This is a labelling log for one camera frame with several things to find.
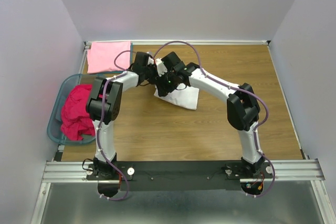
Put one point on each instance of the aluminium frame rail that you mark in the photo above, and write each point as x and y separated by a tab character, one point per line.
295	194

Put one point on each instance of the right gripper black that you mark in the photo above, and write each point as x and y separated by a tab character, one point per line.
159	89

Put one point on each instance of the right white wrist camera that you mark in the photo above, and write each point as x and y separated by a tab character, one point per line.
160	66

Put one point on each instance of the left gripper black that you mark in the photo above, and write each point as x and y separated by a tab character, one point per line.
154	69

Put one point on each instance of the red t-shirt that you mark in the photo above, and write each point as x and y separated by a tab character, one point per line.
76	122

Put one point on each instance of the folded teal t-shirt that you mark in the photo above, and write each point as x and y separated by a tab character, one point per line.
131	56

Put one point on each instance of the blue plastic basket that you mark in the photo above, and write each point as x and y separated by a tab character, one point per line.
54	126

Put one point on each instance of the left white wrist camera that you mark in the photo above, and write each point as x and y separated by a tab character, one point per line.
151	60

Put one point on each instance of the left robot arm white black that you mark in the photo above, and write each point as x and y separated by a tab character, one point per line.
103	107

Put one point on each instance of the folded pink t-shirt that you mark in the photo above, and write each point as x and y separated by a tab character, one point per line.
109	56

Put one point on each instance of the white t-shirt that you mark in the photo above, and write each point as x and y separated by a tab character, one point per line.
183	97

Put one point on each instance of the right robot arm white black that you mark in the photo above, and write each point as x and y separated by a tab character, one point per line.
241	105

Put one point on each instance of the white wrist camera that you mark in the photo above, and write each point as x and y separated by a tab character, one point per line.
151	60
160	66

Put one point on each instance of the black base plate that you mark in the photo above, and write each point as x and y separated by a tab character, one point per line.
178	176

